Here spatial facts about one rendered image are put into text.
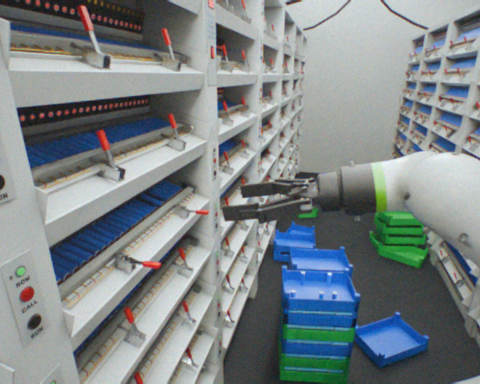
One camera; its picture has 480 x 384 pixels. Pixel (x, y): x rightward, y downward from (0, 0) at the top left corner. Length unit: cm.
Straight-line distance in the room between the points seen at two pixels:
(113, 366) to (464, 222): 68
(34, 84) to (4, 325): 29
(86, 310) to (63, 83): 36
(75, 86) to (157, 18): 54
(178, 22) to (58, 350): 82
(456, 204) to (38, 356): 58
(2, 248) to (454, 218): 54
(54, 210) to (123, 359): 39
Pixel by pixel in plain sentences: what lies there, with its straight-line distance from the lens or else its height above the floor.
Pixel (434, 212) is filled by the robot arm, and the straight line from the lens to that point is 48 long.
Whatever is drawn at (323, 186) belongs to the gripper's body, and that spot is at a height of 112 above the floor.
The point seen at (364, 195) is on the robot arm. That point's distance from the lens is 59.
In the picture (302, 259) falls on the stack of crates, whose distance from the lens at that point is 189.
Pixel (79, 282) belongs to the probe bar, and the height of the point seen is 97.
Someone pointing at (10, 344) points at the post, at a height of 100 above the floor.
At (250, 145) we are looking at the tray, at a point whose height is 97.
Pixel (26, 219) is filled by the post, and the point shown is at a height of 114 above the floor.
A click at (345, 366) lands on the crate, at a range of 166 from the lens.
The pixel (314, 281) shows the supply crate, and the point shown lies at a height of 40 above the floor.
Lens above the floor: 131
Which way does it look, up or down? 20 degrees down
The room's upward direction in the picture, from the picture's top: straight up
